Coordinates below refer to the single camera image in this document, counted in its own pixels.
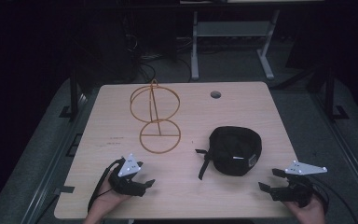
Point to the black metal stand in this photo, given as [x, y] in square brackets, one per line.
[330, 93]
[73, 93]

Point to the grey metal desk frame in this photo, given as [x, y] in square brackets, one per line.
[233, 29]

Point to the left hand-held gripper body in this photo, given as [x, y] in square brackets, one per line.
[127, 183]

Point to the person's left hand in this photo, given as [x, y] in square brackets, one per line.
[107, 199]

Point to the person's right hand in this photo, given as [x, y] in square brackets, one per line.
[307, 214]

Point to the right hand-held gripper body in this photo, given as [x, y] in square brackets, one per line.
[295, 189]

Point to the black tape strip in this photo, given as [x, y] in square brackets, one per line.
[64, 189]

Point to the black baseball cap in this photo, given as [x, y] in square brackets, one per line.
[230, 146]

